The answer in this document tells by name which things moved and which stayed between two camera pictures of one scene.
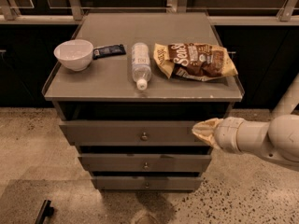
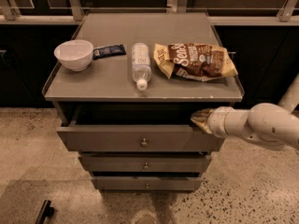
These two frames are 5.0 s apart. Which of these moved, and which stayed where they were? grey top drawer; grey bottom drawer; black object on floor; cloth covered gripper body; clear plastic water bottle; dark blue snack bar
Moved: grey top drawer; cloth covered gripper body
Stayed: dark blue snack bar; black object on floor; grey bottom drawer; clear plastic water bottle
